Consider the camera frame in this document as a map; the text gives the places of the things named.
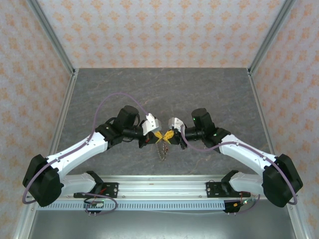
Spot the aluminium table side rail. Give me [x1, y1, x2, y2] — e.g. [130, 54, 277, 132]
[248, 69, 296, 185]
[39, 69, 79, 181]

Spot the aluminium frame corner post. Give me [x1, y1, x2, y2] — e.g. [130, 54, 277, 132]
[248, 0, 297, 75]
[26, 0, 77, 77]

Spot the grey slotted cable duct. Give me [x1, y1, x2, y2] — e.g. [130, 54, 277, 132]
[36, 200, 252, 211]

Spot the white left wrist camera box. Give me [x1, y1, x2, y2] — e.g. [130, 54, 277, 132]
[142, 113, 161, 136]

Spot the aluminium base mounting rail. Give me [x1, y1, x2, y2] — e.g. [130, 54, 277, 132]
[26, 175, 299, 200]

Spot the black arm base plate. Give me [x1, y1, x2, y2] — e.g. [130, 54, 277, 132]
[206, 181, 251, 199]
[73, 182, 119, 199]

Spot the grey metal shelf panel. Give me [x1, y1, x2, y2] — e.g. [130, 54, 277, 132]
[27, 209, 300, 239]

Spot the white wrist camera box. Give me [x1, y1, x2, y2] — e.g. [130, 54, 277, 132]
[142, 113, 161, 136]
[167, 118, 185, 130]

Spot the small green circuit board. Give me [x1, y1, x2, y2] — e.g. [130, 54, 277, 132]
[233, 199, 252, 209]
[83, 200, 104, 209]

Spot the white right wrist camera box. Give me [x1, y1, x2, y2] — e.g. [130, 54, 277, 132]
[167, 118, 185, 130]

